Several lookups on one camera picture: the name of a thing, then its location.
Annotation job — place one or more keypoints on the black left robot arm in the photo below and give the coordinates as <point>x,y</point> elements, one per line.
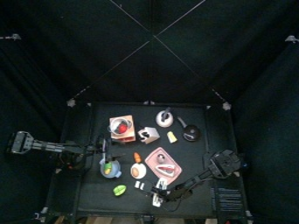
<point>47,145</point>

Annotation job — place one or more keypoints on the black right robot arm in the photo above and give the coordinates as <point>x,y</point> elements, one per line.
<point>217,166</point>

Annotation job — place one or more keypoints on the blue toy bowl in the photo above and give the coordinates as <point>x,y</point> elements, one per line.
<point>109,170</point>

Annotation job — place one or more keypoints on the white toy sushi piece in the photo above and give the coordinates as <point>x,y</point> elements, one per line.
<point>139,184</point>

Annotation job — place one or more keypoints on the white bowl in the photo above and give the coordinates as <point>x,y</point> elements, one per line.
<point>137,171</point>

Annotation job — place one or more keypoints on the red salmon toy sushi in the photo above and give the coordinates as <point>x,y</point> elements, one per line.
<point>165,169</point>

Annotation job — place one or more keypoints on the grey toy sushi piece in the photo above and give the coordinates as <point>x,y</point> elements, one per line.
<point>160,158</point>

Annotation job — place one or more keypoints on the yellow toy cheese piece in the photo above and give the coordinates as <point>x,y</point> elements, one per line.
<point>171,137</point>

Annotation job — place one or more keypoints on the yellow green toy corn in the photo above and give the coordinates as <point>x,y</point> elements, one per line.
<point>107,168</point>

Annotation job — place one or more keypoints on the orange toy carrot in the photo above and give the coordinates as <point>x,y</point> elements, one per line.
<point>136,157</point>

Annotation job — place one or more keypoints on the wooden toy stove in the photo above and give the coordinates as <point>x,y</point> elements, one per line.
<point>123,129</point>

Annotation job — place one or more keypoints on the red toy tomato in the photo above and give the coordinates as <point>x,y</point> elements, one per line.
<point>123,128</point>

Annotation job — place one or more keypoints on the silver toy pot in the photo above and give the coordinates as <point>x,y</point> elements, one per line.
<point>119,126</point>

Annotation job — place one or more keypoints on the pink toy tray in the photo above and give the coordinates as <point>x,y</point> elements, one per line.
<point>163,165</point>

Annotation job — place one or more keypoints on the green toy leaf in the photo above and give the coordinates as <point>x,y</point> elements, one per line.
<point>119,190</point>

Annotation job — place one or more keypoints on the white toy kettle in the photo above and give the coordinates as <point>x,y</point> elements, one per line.
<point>164,118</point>

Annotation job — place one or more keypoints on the black toy frying pan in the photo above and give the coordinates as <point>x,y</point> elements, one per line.
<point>191,132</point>

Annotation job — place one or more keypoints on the grey frame corner bracket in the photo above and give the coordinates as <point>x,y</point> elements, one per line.
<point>71,102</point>
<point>291,38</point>
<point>225,106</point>
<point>148,102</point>
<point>15,37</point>

